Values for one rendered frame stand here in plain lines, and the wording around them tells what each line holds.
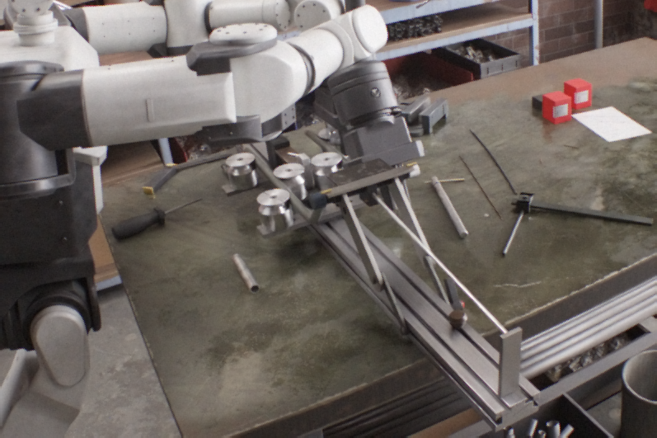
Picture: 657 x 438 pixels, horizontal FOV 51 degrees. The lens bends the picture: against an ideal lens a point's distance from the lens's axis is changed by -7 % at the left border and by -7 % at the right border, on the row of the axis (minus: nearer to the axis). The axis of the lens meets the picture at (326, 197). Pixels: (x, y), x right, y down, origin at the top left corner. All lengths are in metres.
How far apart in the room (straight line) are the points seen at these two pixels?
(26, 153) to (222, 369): 0.37
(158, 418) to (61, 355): 1.08
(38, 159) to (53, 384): 0.49
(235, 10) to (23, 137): 0.57
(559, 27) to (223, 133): 3.59
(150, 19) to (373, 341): 0.68
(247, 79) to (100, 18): 0.49
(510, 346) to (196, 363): 0.41
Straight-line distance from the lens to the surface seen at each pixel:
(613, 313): 2.07
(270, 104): 0.85
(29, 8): 1.00
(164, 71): 0.81
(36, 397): 1.25
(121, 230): 1.28
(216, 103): 0.81
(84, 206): 1.05
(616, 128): 1.53
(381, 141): 1.05
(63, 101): 0.81
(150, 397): 2.31
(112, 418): 2.28
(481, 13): 3.12
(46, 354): 1.18
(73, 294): 1.17
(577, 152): 1.42
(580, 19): 4.42
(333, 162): 1.21
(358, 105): 1.04
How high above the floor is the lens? 1.49
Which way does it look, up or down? 28 degrees down
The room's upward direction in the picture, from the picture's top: 8 degrees counter-clockwise
